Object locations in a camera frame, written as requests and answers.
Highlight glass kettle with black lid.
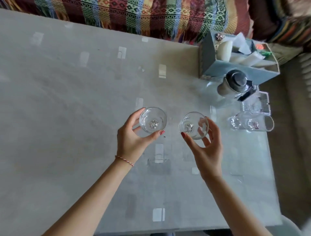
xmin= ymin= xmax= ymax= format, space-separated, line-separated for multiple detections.
xmin=205 ymin=69 xmax=257 ymax=109

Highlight grey table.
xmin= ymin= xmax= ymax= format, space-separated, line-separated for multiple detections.
xmin=0 ymin=8 xmax=283 ymax=236

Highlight white tissue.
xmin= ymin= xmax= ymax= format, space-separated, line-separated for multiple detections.
xmin=232 ymin=32 xmax=252 ymax=54

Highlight person's left hand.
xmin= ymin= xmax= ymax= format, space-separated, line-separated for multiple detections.
xmin=116 ymin=108 xmax=168 ymax=168

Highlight person's left forearm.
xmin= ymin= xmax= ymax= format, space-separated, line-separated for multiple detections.
xmin=42 ymin=158 xmax=134 ymax=236

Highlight person's right forearm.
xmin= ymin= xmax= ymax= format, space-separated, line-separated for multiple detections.
xmin=202 ymin=170 xmax=272 ymax=236

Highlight red string bracelet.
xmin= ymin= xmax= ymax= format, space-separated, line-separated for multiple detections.
xmin=114 ymin=155 xmax=134 ymax=167

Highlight white paper packet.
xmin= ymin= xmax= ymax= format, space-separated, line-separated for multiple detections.
xmin=239 ymin=52 xmax=265 ymax=66

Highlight clear glass cup red label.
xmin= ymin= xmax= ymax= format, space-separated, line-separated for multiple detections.
xmin=244 ymin=111 xmax=274 ymax=133

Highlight colourful striped woven sofa throw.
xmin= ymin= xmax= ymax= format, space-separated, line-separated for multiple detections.
xmin=0 ymin=0 xmax=253 ymax=45

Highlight cream white bottle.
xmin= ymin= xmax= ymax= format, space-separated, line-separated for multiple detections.
xmin=216 ymin=40 xmax=234 ymax=62

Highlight brown sofa with cream carving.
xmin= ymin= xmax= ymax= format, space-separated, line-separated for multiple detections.
xmin=248 ymin=0 xmax=311 ymax=66

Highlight person's right hand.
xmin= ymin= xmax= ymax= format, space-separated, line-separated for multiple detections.
xmin=181 ymin=116 xmax=224 ymax=180

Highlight blue fabric organizer box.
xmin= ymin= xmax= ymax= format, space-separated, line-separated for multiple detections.
xmin=199 ymin=31 xmax=280 ymax=84

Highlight clear glass ashtray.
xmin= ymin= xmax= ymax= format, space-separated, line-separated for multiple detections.
xmin=240 ymin=91 xmax=271 ymax=116

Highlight white radiator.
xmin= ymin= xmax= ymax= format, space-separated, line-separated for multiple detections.
xmin=299 ymin=52 xmax=311 ymax=98

